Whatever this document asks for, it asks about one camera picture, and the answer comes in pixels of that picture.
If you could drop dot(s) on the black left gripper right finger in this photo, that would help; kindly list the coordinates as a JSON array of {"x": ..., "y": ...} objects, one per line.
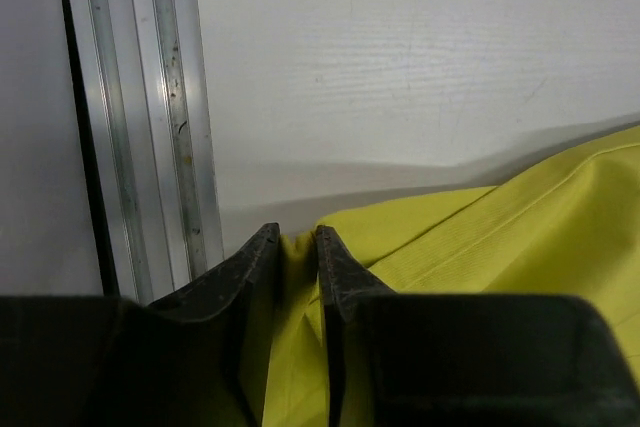
[{"x": 464, "y": 359}]

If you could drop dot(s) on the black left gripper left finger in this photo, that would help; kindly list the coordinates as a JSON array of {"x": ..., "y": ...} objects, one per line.
[{"x": 196, "y": 357}]

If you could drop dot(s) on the yellow-green trousers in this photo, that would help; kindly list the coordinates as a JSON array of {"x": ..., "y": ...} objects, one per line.
[{"x": 568, "y": 225}]

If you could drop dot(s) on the aluminium table frame rail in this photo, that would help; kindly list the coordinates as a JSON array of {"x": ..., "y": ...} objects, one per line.
[{"x": 144, "y": 83}]

